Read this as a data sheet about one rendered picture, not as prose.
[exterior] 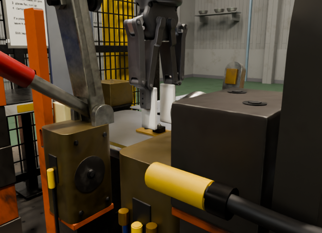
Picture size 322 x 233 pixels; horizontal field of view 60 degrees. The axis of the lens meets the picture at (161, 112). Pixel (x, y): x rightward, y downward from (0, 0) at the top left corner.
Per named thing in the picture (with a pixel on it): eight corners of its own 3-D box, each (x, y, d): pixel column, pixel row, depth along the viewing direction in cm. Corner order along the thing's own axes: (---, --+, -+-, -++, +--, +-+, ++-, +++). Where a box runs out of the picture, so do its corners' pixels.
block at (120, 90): (135, 201, 83) (132, 80, 75) (115, 213, 77) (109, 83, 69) (117, 192, 88) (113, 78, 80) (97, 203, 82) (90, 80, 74)
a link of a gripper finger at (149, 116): (157, 87, 45) (154, 87, 44) (157, 129, 46) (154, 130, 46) (143, 86, 47) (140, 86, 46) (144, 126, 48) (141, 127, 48)
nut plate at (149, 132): (184, 135, 48) (185, 128, 48) (171, 141, 45) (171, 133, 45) (148, 126, 53) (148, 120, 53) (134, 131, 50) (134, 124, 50)
